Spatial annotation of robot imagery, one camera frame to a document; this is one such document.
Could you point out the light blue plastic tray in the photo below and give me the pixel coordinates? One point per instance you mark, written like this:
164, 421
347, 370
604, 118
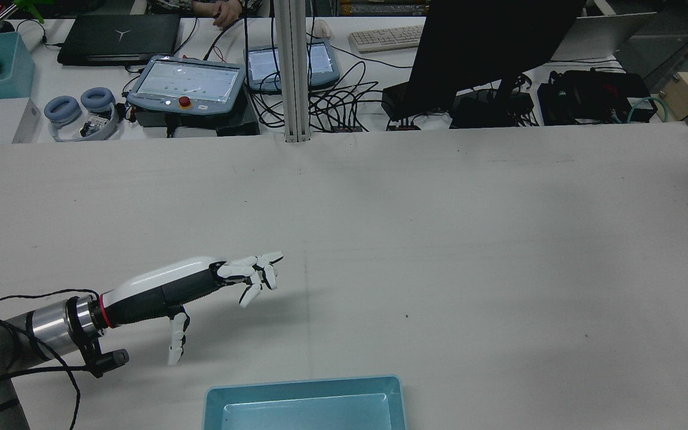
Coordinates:
308, 412

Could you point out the grey teach pendant tablet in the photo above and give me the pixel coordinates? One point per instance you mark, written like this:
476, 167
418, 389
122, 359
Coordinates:
323, 60

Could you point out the black power adapter box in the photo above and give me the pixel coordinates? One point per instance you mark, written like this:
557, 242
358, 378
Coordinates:
395, 98

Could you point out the aluminium profile post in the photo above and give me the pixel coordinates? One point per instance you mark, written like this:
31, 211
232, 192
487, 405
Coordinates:
293, 71

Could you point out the black computer monitor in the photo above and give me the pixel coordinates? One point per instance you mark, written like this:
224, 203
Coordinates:
487, 42

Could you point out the black laptop closed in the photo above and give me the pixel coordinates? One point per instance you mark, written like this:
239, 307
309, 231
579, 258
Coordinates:
117, 36

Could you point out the black box under pendant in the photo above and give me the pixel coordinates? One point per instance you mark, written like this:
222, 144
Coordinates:
230, 124

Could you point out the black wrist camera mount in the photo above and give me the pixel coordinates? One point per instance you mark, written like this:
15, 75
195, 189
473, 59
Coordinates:
108, 358

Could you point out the white computer keyboard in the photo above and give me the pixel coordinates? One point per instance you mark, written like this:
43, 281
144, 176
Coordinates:
386, 37

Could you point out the wooden block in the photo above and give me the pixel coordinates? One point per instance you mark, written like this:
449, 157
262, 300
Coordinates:
687, 92

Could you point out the left robot hand white grey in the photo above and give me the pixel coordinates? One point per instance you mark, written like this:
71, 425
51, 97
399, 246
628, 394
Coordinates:
153, 292

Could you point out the black hub with red lights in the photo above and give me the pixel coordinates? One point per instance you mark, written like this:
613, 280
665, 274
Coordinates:
404, 126
344, 128

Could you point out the blue padded headphones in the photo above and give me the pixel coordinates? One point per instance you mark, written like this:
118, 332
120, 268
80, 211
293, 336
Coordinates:
62, 108

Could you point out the teach pendant with red button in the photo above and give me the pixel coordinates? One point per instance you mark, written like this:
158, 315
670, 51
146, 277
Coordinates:
189, 80

